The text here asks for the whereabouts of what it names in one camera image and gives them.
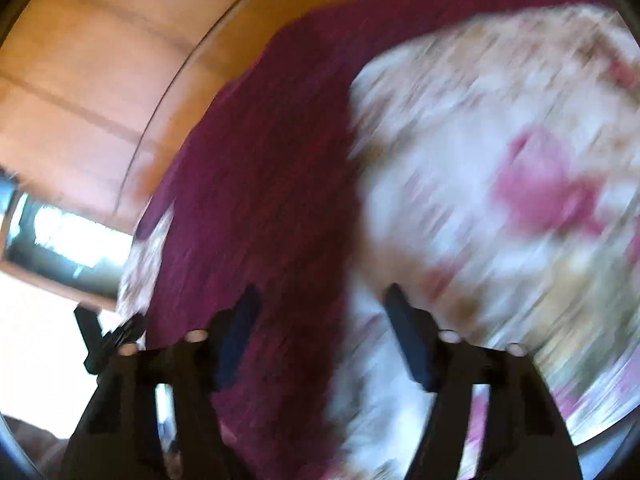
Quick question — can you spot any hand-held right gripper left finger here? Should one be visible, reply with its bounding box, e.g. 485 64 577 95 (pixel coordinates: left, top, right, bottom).
60 285 263 480

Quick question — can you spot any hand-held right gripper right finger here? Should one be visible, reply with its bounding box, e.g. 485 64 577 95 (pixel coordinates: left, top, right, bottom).
382 282 583 480

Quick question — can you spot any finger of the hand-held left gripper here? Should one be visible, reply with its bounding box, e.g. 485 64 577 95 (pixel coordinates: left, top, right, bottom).
74 305 146 373

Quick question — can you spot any dark red patterned knit garment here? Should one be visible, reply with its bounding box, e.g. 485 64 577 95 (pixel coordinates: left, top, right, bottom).
135 0 616 480

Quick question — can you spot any glass window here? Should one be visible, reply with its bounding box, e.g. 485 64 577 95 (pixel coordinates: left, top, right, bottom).
0 175 136 296

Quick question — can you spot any floral bedspread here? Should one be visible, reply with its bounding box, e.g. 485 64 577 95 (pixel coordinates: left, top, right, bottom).
115 0 640 480

